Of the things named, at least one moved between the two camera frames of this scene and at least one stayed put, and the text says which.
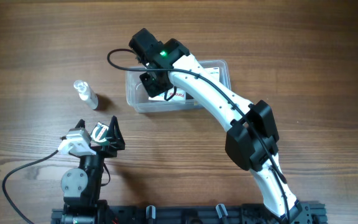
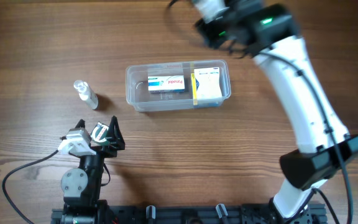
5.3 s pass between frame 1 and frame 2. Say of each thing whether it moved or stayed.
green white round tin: stayed
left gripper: stayed
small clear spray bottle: stayed
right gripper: moved
